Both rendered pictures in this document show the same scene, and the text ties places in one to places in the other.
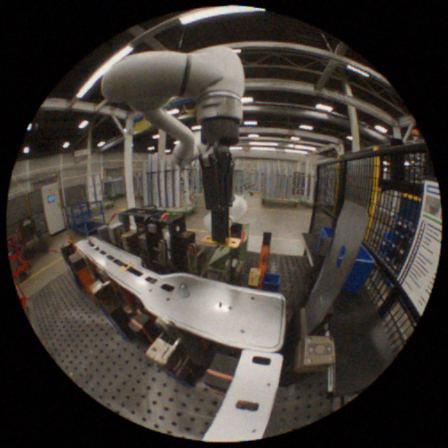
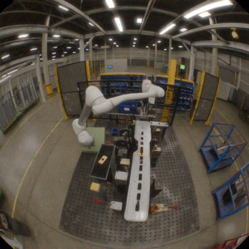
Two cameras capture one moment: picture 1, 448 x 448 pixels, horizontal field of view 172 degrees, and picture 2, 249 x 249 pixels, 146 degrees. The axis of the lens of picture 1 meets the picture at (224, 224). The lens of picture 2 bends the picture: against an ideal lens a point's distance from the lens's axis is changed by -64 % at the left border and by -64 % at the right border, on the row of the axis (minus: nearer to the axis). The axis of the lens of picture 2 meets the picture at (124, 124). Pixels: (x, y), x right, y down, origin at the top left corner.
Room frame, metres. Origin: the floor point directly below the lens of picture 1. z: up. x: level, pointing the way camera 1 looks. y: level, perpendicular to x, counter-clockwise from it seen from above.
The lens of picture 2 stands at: (0.76, 1.09, 1.90)
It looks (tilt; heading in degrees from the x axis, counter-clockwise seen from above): 36 degrees down; 259
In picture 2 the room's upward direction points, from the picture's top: straight up
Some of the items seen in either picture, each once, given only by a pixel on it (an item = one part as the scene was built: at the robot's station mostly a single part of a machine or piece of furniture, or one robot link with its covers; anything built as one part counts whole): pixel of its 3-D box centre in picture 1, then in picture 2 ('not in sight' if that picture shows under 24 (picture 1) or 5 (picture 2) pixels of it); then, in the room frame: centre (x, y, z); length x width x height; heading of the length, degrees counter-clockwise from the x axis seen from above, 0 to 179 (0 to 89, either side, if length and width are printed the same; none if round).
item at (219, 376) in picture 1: (222, 378); (152, 134); (0.09, 0.00, 0.84); 0.11 x 0.10 x 0.28; 160
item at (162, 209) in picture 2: (74, 267); (155, 209); (0.47, 1.07, 0.88); 0.15 x 0.11 x 0.36; 160
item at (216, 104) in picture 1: (220, 114); not in sight; (0.29, 0.01, 1.50); 0.09 x 0.09 x 0.06
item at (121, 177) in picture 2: (123, 252); (121, 183); (0.71, 0.70, 0.90); 0.13 x 0.10 x 0.41; 160
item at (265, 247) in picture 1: (258, 290); not in sight; (0.40, -0.14, 0.95); 0.03 x 0.01 x 0.50; 70
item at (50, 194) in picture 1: (51, 204); not in sight; (2.77, 6.83, 1.22); 0.80 x 0.54 x 2.45; 165
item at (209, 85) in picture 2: not in sight; (206, 100); (-2.65, -0.98, 1.00); 1.04 x 0.14 x 2.00; 165
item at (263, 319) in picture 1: (123, 267); (142, 156); (0.44, 0.47, 1.00); 1.38 x 0.22 x 0.02; 70
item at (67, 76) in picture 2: (350, 210); (74, 93); (1.75, -2.14, 1.00); 1.34 x 0.14 x 2.00; 165
